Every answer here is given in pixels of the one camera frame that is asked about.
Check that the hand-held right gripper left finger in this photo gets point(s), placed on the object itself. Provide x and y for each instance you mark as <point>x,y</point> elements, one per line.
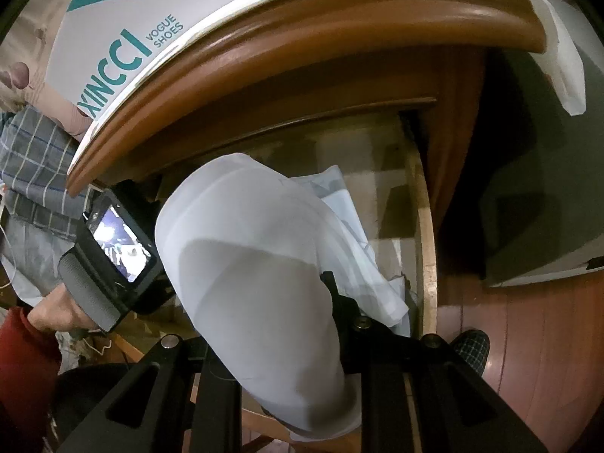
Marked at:
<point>212,387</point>

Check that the brown wooden nightstand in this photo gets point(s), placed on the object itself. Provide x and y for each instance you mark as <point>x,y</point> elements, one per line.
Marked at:
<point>330,47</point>

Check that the person's left forearm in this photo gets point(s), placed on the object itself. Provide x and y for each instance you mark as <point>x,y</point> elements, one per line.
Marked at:
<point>23,368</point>

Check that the wooden drawer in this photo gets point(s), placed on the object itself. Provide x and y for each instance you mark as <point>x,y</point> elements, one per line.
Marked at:
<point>427,245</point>

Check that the person's left hand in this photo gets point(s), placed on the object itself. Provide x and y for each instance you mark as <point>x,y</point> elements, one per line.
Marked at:
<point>52,311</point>

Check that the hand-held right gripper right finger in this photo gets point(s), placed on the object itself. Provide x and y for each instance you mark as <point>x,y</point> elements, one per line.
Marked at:
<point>349,339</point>

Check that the plaid slipper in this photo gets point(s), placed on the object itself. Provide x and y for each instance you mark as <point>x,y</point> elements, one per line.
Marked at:
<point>472,347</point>

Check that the white cardboard box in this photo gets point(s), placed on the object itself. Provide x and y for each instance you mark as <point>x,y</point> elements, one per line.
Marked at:
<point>188,0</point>

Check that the grey plaid cloth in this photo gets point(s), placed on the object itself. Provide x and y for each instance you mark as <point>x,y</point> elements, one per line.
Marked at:
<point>33,165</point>

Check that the white and grey underwear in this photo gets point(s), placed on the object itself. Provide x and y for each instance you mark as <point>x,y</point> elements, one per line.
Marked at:
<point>245,269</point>

